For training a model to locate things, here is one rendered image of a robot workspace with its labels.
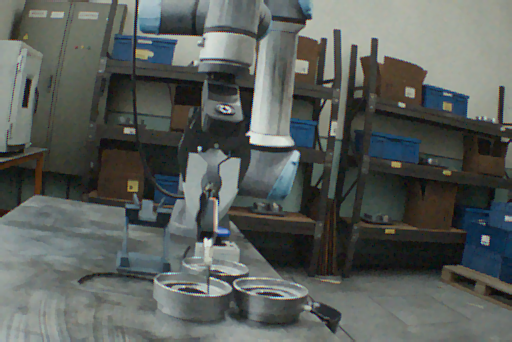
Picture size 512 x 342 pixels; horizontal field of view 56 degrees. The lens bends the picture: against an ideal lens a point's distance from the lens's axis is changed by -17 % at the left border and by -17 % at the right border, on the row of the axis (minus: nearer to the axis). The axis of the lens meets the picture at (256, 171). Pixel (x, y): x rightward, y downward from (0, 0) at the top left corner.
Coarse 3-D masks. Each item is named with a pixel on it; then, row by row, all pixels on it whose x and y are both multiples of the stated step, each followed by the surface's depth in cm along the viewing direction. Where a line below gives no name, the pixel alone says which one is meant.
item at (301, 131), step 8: (248, 120) 466; (296, 120) 437; (304, 120) 438; (248, 128) 445; (296, 128) 440; (304, 128) 441; (312, 128) 441; (296, 136) 439; (304, 136) 441; (312, 136) 441; (296, 144) 440; (304, 144) 442
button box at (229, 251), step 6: (198, 246) 99; (216, 246) 99; (222, 246) 99; (228, 246) 100; (234, 246) 101; (198, 252) 98; (216, 252) 97; (222, 252) 97; (228, 252) 98; (234, 252) 98; (222, 258) 98; (228, 258) 98; (234, 258) 98
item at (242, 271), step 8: (184, 264) 83; (192, 264) 89; (200, 264) 90; (216, 264) 91; (224, 264) 90; (232, 264) 90; (240, 264) 89; (184, 272) 83; (192, 272) 81; (200, 272) 81; (216, 272) 88; (224, 272) 87; (240, 272) 88; (248, 272) 84; (224, 280) 81; (232, 280) 81
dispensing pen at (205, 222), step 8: (208, 184) 78; (208, 192) 78; (208, 200) 75; (208, 208) 74; (200, 216) 75; (208, 216) 74; (200, 224) 74; (208, 224) 73; (200, 232) 73; (208, 232) 73; (200, 240) 75; (208, 240) 74; (208, 248) 73; (208, 256) 73; (208, 264) 72; (208, 272) 72; (208, 280) 71; (208, 288) 71
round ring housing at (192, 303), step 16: (176, 272) 77; (160, 288) 69; (176, 288) 73; (192, 288) 75; (224, 288) 75; (160, 304) 70; (176, 304) 68; (192, 304) 68; (208, 304) 68; (224, 304) 70; (192, 320) 69; (208, 320) 69
